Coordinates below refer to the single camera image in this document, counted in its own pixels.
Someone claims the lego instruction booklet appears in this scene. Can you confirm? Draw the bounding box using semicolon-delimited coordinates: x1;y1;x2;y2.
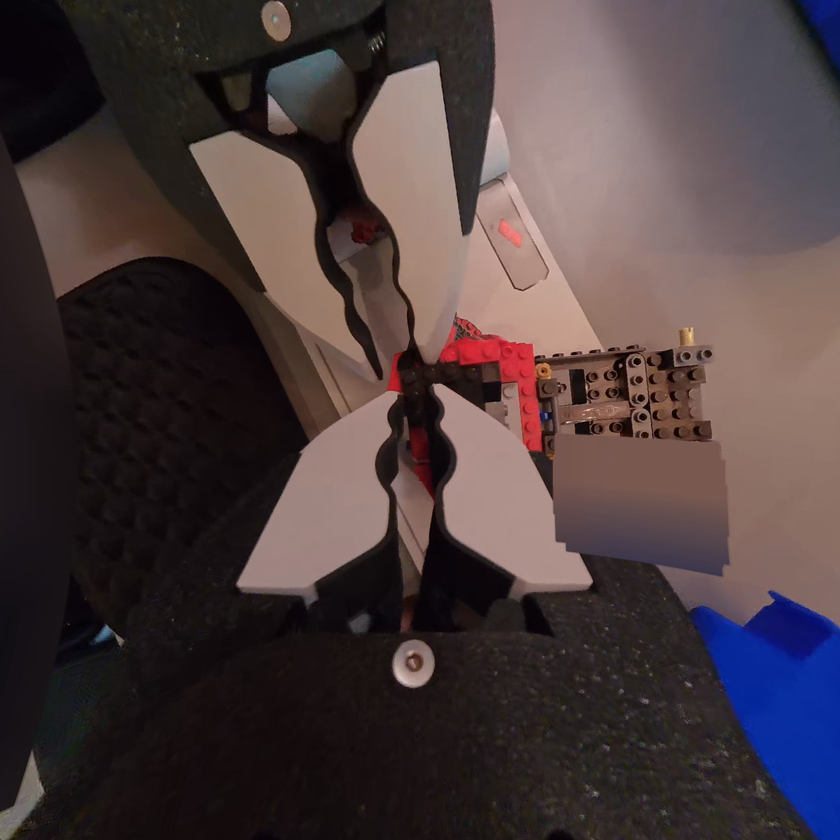
266;112;605;581

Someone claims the black rounded pad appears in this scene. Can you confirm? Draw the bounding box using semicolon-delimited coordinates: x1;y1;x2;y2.
0;0;106;164

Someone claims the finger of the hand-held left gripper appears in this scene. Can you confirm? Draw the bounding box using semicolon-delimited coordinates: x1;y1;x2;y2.
351;61;472;367
189;130;385;383

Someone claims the blue plastic storage bin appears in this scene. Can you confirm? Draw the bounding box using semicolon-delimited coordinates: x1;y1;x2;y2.
689;591;840;840
791;0;840;73

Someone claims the black dimpled cushion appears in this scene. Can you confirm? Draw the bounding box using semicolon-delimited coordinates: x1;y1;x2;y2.
56;257;309;631

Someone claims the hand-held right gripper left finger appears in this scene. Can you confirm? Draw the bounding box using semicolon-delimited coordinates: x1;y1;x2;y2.
236;390;404;621

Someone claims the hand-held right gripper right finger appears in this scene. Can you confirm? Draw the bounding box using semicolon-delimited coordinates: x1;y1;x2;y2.
420;382;593;619

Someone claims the red and black lego car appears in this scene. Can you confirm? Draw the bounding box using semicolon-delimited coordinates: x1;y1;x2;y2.
392;317;715;501

